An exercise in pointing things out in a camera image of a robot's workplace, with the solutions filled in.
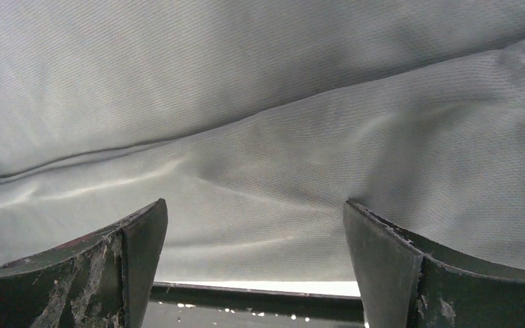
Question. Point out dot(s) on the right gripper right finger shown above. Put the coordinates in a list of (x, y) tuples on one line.
[(407, 280)]

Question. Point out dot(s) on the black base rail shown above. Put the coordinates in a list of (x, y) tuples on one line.
[(255, 304)]

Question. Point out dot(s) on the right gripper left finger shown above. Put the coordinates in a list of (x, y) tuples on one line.
[(101, 279)]

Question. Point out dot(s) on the dark grey t-shirt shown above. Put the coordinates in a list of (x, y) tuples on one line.
[(256, 120)]

